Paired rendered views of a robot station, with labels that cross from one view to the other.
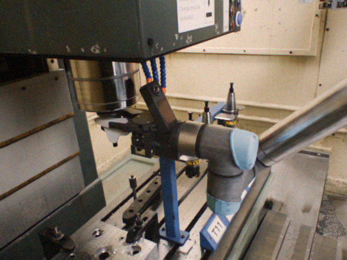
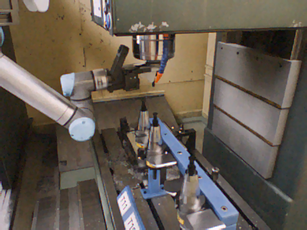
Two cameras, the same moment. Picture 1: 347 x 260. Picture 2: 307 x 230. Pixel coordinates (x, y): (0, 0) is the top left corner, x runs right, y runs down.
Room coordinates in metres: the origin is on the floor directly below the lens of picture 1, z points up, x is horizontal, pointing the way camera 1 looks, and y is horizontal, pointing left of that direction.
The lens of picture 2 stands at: (1.27, -0.60, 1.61)
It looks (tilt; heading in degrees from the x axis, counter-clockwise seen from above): 24 degrees down; 130
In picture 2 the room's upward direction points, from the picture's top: straight up
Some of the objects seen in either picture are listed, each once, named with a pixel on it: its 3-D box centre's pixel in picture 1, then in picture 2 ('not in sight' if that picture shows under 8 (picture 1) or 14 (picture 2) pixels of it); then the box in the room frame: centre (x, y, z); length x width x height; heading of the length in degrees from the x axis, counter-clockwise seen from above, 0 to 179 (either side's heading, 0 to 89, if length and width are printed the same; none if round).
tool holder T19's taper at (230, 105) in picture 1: (231, 100); (190, 185); (1.06, -0.22, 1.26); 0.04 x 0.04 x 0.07
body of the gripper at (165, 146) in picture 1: (158, 134); (122, 77); (0.60, 0.03, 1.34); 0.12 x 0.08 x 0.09; 62
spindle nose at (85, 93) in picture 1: (104, 76); (153, 40); (0.66, 0.15, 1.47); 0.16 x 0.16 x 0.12
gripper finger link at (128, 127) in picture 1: (128, 125); not in sight; (0.60, 0.10, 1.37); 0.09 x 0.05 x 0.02; 76
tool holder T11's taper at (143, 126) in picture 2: not in sight; (143, 120); (0.78, -0.05, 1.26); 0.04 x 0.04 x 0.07
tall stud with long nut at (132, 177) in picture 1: (133, 189); (214, 181); (0.95, 0.17, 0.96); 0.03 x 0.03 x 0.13
